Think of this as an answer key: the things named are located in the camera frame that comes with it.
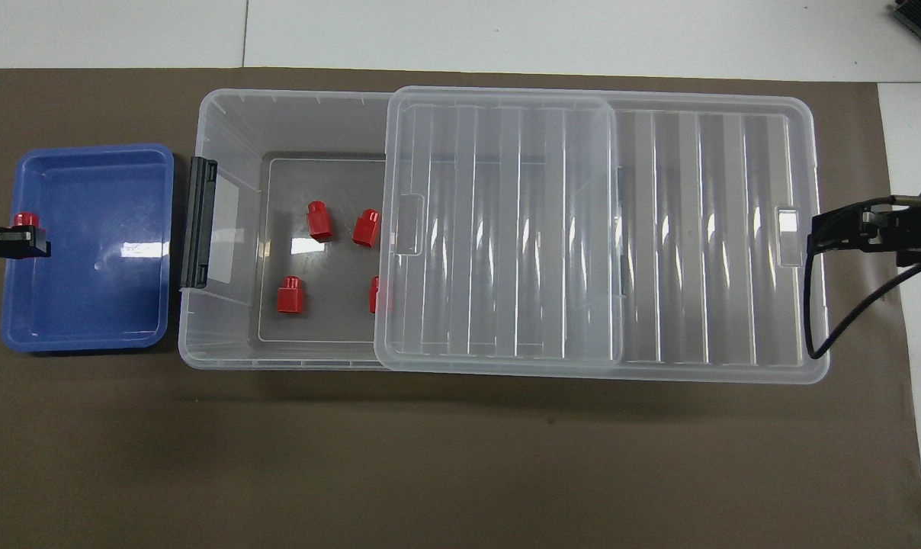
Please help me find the clear plastic storage box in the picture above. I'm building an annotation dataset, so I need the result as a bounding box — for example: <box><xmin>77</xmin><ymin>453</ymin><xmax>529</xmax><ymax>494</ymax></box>
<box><xmin>177</xmin><ymin>88</ymin><xmax>629</xmax><ymax>372</ymax></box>

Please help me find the clear ribbed plastic lid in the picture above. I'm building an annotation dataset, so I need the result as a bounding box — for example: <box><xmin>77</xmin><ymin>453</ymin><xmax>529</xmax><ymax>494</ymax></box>
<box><xmin>374</xmin><ymin>85</ymin><xmax>830</xmax><ymax>384</ymax></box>

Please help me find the brown paper mat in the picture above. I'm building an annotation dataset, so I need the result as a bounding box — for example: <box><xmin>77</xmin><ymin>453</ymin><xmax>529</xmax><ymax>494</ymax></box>
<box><xmin>0</xmin><ymin>67</ymin><xmax>921</xmax><ymax>549</ymax></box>

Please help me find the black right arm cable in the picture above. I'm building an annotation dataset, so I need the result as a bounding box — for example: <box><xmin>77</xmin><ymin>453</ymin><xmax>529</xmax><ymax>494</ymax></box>
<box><xmin>804</xmin><ymin>195</ymin><xmax>921</xmax><ymax>361</ymax></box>

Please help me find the black box latch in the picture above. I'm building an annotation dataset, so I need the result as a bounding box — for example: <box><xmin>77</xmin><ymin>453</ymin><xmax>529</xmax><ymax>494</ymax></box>
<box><xmin>180</xmin><ymin>156</ymin><xmax>219</xmax><ymax>291</ymax></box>

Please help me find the blue plastic tray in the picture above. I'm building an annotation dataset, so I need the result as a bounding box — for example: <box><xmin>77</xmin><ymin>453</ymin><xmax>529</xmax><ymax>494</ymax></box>
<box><xmin>0</xmin><ymin>143</ymin><xmax>175</xmax><ymax>354</ymax></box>

